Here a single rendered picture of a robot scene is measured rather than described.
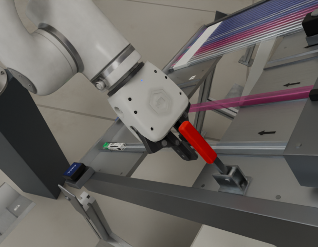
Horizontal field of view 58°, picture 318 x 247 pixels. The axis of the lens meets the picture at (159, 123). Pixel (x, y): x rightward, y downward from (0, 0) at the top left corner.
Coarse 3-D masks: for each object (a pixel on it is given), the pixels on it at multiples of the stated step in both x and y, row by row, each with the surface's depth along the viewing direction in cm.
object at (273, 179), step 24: (288, 48) 55; (312, 48) 50; (264, 72) 54; (288, 72) 49; (312, 72) 45; (240, 120) 46; (264, 120) 43; (288, 120) 39; (240, 168) 38; (264, 168) 35; (288, 168) 33; (264, 192) 32; (288, 192) 31; (312, 192) 29
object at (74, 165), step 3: (72, 165) 63; (75, 165) 62; (78, 165) 61; (69, 168) 63; (72, 168) 62; (75, 168) 61; (66, 171) 63; (69, 171) 62; (72, 171) 61; (66, 174) 61; (69, 174) 60
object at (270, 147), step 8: (128, 144) 63; (136, 144) 60; (216, 144) 43; (224, 144) 42; (232, 144) 41; (240, 144) 40; (248, 144) 39; (256, 144) 38; (264, 144) 37; (272, 144) 36; (280, 144) 35; (216, 152) 43; (224, 152) 42; (232, 152) 41; (240, 152) 40; (248, 152) 39; (256, 152) 38; (264, 152) 37; (272, 152) 36; (280, 152) 35
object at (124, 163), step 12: (216, 60) 74; (180, 72) 83; (192, 72) 77; (204, 72) 72; (180, 84) 75; (192, 84) 70; (120, 132) 75; (96, 156) 72; (108, 156) 67; (120, 156) 63; (132, 156) 60; (144, 156) 58; (96, 168) 66; (108, 168) 62; (120, 168) 59; (132, 168) 56
